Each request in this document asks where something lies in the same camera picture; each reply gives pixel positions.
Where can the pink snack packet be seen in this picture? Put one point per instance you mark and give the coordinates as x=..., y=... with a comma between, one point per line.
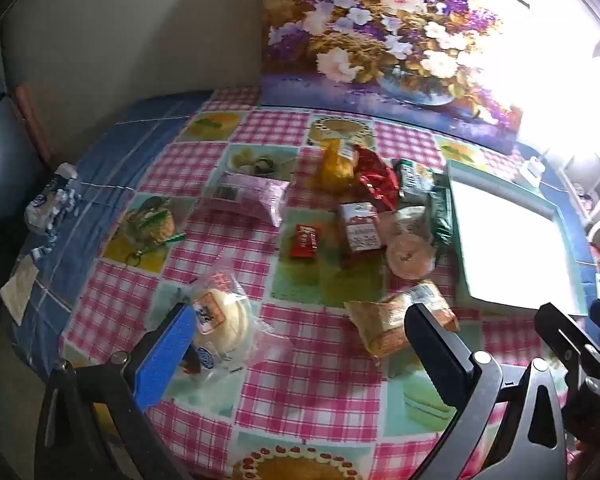
x=250, y=195

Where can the pale round cake packet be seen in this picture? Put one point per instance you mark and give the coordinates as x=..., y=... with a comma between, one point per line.
x=407, y=257

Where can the blue cloth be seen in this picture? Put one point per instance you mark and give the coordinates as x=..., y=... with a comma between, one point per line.
x=105, y=150

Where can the white tray with green rim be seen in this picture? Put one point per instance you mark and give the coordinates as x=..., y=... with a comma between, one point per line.
x=505, y=240

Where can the dark blue chair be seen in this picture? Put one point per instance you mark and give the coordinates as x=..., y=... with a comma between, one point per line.
x=5, y=160

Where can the green and white snack packet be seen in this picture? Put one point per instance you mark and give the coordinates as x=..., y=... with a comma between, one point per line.
x=412, y=177

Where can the brown snack packet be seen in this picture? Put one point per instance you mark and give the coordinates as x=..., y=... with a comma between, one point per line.
x=385, y=322

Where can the red and white snack packet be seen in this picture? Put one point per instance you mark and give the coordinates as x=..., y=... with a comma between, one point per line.
x=362, y=230

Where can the small red snack packet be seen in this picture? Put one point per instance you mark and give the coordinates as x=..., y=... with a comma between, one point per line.
x=305, y=241

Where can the pink checkered tablecloth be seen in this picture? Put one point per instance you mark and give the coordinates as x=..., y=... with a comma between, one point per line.
x=300, y=385

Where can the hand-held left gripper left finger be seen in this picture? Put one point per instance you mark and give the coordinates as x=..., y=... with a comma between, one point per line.
x=166, y=355

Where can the yellow snack packet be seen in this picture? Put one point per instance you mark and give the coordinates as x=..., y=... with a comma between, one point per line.
x=335, y=167

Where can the dark green snack packet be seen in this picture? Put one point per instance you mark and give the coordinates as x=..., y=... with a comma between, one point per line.
x=441, y=217

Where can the flower painting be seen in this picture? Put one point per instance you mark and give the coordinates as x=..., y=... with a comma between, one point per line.
x=380, y=35

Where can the white power strip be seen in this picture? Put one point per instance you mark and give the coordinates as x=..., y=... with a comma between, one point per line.
x=532, y=170

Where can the white bun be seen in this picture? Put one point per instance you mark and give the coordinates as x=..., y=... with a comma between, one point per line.
x=230, y=320

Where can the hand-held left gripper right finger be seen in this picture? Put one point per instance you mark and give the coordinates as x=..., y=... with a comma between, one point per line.
x=437, y=350

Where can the crumpled blue white wrapper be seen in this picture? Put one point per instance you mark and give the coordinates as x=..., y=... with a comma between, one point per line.
x=50, y=200

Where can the shiny red snack packet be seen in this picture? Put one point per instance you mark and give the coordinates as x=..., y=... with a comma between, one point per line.
x=377, y=180

